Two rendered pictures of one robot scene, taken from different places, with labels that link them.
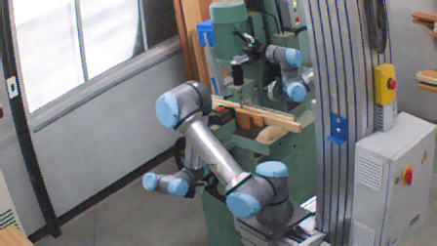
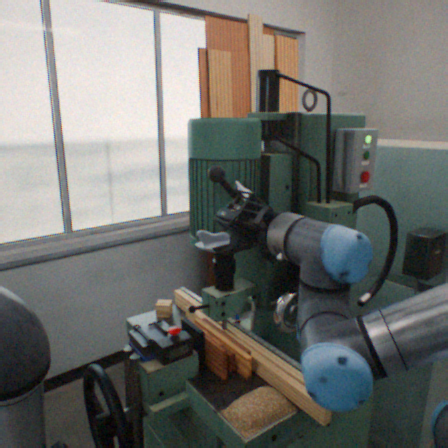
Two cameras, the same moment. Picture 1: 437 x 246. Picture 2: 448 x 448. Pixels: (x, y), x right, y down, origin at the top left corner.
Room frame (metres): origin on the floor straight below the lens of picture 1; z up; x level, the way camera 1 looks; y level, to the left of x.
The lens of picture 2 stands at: (1.66, -0.25, 1.50)
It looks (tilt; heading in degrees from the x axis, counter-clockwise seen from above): 15 degrees down; 8
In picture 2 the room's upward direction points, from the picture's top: straight up
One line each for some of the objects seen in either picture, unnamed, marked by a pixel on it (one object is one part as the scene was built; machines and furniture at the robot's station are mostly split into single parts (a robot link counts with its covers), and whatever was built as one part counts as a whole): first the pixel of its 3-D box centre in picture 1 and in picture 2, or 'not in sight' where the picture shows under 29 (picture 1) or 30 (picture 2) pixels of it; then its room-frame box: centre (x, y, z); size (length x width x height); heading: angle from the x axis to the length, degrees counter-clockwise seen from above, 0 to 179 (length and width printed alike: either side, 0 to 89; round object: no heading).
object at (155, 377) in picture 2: (215, 130); (161, 364); (2.47, 0.02, 0.92); 0.15 x 0.13 x 0.09; 43
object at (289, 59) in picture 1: (288, 57); (327, 251); (2.22, -0.33, 1.31); 0.11 x 0.08 x 0.09; 43
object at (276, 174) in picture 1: (271, 181); not in sight; (1.81, -0.16, 0.98); 0.13 x 0.12 x 0.14; 137
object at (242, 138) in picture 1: (228, 131); (191, 368); (2.53, -0.04, 0.87); 0.61 x 0.30 x 0.06; 43
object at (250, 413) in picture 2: (270, 131); (258, 403); (2.36, -0.23, 0.92); 0.14 x 0.09 x 0.04; 133
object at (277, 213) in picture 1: (274, 205); not in sight; (1.82, -0.17, 0.87); 0.15 x 0.15 x 0.10
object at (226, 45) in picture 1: (231, 31); (224, 183); (2.60, -0.12, 1.35); 0.18 x 0.18 x 0.31
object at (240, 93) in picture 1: (243, 91); (230, 301); (2.61, -0.14, 1.03); 0.14 x 0.07 x 0.09; 133
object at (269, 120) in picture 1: (256, 116); (243, 353); (2.54, -0.18, 0.92); 0.55 x 0.02 x 0.04; 43
